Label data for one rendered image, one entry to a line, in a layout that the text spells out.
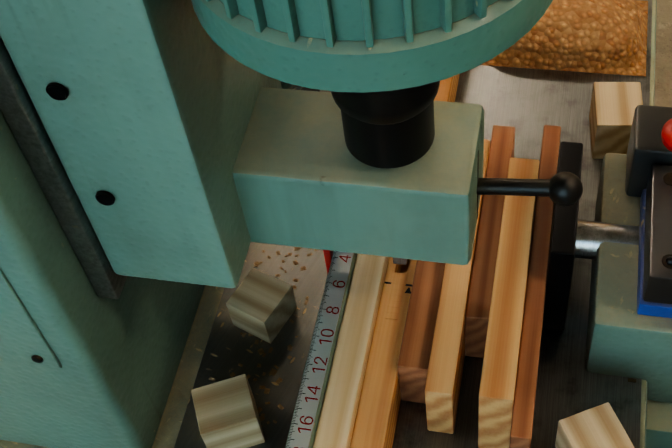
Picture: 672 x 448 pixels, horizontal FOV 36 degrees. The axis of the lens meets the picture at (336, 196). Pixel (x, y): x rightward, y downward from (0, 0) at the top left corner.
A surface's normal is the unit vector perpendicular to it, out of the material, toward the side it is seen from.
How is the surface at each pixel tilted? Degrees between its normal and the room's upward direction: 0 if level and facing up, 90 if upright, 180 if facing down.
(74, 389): 90
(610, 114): 0
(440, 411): 90
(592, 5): 12
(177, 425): 0
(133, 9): 90
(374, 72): 90
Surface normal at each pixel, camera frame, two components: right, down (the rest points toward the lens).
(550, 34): -0.24, 0.07
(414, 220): -0.20, 0.78
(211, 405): -0.10, -0.62
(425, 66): 0.26, 0.74
